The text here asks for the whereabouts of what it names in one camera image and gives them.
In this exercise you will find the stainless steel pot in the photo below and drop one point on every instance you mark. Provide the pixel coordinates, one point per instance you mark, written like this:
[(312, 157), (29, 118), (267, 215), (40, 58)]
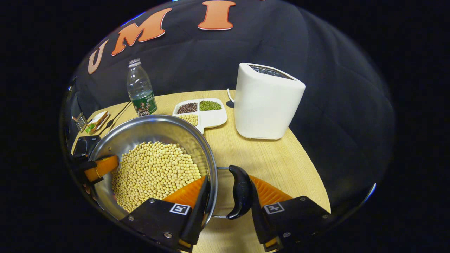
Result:
[(151, 130)]

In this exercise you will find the black backdrop cloth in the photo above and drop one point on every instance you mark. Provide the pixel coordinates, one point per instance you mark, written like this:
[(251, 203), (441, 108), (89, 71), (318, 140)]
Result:
[(316, 52)]

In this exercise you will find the white toaster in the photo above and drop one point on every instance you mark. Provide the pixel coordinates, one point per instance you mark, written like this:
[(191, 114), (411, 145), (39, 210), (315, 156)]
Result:
[(263, 105)]

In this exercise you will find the green mung bean portion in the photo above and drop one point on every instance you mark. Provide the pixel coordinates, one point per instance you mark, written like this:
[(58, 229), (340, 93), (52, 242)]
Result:
[(210, 105)]

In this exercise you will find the white divided tray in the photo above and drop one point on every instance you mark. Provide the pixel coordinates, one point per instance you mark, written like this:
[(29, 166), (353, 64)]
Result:
[(214, 119)]

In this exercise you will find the clear plastic water bottle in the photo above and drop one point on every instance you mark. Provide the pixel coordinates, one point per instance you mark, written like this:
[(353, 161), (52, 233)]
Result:
[(140, 95)]

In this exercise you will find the large pile of soybeans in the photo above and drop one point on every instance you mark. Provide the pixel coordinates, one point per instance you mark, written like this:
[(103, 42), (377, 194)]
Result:
[(154, 172)]

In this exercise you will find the black induction cooktop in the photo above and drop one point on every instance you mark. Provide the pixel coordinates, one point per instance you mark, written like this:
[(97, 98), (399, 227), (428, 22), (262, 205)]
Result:
[(84, 144)]

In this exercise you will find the sandwich with lettuce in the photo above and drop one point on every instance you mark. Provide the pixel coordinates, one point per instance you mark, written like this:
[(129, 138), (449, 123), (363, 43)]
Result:
[(97, 121)]

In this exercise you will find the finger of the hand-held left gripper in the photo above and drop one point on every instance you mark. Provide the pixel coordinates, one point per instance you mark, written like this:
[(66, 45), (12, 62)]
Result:
[(103, 167)]

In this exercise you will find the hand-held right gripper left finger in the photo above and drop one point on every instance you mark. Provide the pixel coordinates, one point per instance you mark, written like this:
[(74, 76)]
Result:
[(198, 218)]

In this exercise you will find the dark red bean portion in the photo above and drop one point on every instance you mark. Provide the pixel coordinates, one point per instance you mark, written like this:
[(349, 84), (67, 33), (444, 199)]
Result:
[(187, 108)]

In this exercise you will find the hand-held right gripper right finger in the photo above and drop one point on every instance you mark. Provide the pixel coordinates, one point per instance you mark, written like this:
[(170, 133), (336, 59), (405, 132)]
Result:
[(260, 221)]

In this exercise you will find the small soybean portion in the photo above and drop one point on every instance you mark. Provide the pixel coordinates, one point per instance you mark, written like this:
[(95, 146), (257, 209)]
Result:
[(190, 119)]

